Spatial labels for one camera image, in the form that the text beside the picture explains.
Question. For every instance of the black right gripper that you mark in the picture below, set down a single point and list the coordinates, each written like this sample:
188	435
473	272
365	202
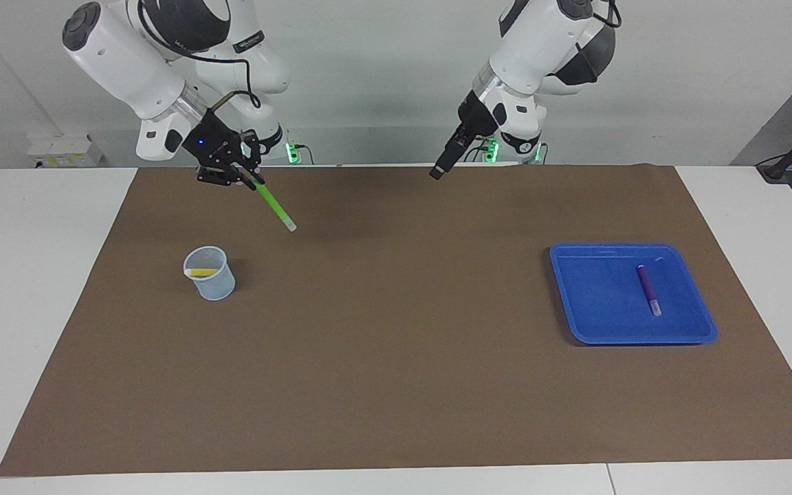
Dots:
217	141

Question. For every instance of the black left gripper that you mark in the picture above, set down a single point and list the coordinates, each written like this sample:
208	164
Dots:
477	118

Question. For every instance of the green pen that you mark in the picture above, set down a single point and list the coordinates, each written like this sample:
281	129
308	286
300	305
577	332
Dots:
276	205

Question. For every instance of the yellow pen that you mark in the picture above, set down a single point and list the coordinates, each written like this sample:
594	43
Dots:
203	272

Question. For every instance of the purple pen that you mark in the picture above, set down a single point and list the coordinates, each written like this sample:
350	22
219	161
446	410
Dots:
649	292

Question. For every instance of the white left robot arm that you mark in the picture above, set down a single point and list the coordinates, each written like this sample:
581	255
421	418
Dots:
540	48

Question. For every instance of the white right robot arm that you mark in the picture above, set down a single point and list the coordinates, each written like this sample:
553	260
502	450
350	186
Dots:
128	62

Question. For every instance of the blue plastic tray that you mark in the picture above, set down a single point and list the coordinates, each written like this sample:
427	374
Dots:
602	302

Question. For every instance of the translucent plastic cup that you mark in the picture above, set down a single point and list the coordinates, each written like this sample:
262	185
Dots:
217	285

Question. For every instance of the brown table mat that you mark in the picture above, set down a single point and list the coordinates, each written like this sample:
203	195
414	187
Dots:
396	344

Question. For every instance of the white wall socket box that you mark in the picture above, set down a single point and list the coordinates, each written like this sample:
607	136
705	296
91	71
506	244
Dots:
66	151

